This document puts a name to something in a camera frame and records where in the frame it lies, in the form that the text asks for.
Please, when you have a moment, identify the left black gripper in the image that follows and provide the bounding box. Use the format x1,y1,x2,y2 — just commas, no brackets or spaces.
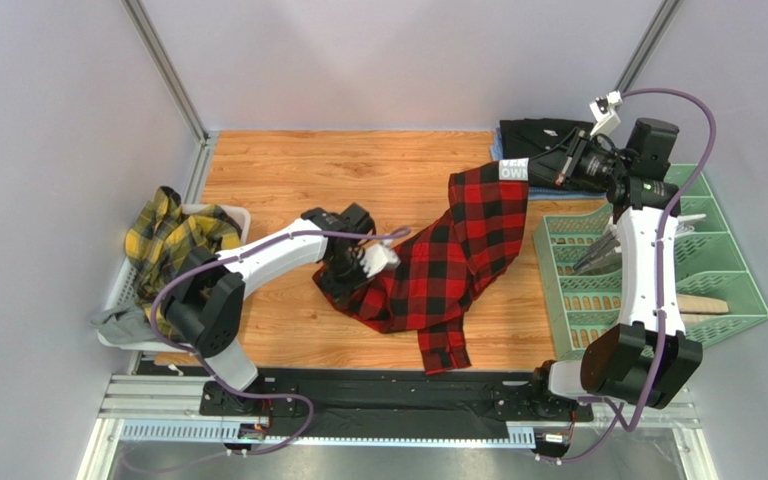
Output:
321,250,376,308

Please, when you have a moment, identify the red black plaid shirt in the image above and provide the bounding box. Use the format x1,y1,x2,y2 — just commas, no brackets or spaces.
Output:
312,162,530,375

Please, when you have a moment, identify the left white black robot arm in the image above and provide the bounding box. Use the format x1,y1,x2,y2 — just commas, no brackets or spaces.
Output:
151,203,400,391

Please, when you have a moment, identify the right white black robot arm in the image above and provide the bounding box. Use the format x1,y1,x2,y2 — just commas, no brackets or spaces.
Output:
529,118,703,409

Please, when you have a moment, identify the white paper stack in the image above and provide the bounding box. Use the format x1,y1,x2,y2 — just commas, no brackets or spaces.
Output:
573,213,707,275

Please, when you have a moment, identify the folded black shirt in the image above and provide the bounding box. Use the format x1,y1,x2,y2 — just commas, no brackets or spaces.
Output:
498,118,593,159

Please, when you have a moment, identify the green file organizer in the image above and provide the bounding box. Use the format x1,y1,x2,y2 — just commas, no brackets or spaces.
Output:
533,176,768,360

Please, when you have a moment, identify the wooden block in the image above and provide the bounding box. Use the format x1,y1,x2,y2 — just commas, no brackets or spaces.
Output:
676,294,730,315

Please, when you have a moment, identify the yellow plaid shirt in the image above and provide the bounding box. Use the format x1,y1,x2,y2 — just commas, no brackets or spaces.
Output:
124,186,242,343

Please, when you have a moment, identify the white plastic basket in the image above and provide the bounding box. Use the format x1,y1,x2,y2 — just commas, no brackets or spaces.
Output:
96,205,251,353

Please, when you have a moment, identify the grey shirt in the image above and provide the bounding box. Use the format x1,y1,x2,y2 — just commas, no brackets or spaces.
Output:
89,301,156,346

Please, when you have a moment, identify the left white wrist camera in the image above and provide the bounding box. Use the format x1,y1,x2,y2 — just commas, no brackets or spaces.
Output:
360,241,401,278

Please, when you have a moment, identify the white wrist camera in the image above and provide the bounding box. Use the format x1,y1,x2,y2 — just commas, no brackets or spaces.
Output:
360,241,401,278
589,91,623,137

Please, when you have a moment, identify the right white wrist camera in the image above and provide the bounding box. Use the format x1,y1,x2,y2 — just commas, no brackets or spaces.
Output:
589,91,623,137

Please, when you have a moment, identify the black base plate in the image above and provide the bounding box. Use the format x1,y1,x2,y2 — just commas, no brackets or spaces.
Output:
134,359,665,441

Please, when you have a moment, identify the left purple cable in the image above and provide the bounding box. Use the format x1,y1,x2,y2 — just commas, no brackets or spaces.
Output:
120,226,413,475

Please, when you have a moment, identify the purple cable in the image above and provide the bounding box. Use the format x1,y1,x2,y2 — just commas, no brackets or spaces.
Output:
533,87,719,465
120,226,413,475

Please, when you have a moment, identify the right aluminium corner post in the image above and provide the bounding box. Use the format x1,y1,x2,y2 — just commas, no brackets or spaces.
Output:
610,0,683,96

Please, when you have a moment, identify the aluminium corner post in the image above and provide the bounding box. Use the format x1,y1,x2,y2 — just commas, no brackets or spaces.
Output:
122,0,210,142
610,0,683,96

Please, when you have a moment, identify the left aluminium corner post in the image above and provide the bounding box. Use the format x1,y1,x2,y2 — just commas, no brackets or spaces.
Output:
122,0,210,142

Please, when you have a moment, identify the aluminium rail frame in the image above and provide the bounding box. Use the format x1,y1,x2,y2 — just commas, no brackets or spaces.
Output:
78,369,716,479

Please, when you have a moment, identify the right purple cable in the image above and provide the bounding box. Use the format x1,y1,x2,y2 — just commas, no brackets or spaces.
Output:
533,87,719,465

